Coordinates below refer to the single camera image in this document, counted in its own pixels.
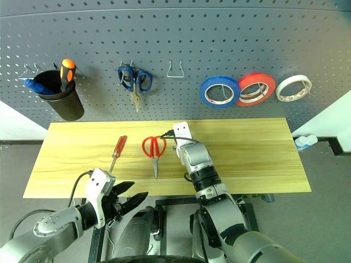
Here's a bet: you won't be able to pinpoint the orange black screwdriver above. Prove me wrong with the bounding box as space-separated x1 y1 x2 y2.
59 58 77 93

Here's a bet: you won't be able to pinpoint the metal wire loop hook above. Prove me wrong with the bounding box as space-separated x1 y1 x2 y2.
166 59 185 78

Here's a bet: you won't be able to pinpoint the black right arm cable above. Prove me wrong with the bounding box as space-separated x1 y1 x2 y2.
160 130 201 183

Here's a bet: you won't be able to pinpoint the grey metal pegboard panel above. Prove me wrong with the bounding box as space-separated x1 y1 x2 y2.
0 0 351 132

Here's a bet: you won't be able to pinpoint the dark navy handled scissors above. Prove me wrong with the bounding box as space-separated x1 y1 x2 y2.
122 61 140 85

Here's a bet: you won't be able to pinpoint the metal wire pegboard hook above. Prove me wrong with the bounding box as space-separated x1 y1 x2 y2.
18 63 41 80

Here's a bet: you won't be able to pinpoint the blue marker pen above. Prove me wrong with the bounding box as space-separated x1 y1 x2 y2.
23 78 55 95

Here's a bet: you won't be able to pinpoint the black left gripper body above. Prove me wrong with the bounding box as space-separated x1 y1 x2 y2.
101 188 124 222

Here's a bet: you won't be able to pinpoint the blue tape roll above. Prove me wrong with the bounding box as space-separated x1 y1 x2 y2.
199 76 241 108

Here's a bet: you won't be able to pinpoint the white tape roll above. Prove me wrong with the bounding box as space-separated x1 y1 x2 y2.
275 75 313 102

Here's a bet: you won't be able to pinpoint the black tool cup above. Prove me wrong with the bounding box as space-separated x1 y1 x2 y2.
34 70 85 122

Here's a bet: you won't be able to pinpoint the blue handled scissors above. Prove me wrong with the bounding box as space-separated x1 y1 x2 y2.
117 65 154 113

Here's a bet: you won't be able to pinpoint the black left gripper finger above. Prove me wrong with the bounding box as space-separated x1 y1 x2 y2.
114 180 135 197
122 192 149 217

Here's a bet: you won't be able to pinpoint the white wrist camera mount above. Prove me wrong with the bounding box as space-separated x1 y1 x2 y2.
172 122 193 143
84 168 116 228

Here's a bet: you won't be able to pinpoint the red handled screwdriver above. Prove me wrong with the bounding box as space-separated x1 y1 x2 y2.
108 135 128 173

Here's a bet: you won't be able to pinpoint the red handled scissors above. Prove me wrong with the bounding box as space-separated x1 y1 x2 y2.
141 135 167 180

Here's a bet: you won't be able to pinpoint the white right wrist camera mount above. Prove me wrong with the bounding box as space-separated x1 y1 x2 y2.
172 122 193 143

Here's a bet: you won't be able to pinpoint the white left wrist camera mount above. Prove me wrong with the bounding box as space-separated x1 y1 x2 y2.
84 168 116 228

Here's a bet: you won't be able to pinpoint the red tape roll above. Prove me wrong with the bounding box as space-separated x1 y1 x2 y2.
236 72 276 107

